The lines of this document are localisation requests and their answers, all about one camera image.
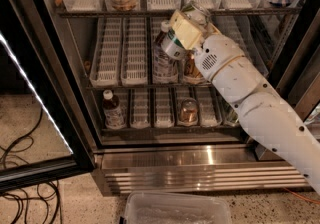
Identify right fridge glass door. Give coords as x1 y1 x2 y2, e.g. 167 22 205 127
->
254 0 320 162

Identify green can bottom front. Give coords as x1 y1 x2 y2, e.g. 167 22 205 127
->
226 105 239 125

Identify gold soda can middle shelf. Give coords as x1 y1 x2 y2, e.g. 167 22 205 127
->
183 51 204 84

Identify white tray under 7up can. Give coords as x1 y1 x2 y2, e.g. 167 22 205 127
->
89 18 122 88

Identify green white 7up can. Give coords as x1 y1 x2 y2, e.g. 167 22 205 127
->
161 1 210 60

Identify clear plastic bin on floor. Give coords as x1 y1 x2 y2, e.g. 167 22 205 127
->
119 192 232 224

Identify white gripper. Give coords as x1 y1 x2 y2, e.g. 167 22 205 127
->
170 10 245 81

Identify brown tea bottle shelf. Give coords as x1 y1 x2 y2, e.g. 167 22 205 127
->
102 90 126 129
153 20 178 84

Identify copper can bottom shelf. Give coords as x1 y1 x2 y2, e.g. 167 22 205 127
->
179 98 198 125

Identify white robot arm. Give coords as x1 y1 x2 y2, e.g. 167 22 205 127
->
170 10 320 193

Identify brown tea bottle middle shelf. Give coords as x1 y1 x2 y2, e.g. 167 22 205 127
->
153 20 178 84

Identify stainless steel fridge cabinet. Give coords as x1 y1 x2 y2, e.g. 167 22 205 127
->
13 0 320 198

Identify brown tea bottle bottom shelf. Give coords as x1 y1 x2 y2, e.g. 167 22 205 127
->
102 90 126 129

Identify open fridge glass door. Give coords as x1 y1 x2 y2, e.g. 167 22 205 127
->
0 0 96 194

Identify orange cable on floor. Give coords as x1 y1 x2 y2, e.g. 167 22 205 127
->
283 187 320 206

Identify black cables on floor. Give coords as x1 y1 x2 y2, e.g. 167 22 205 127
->
0 107 62 224

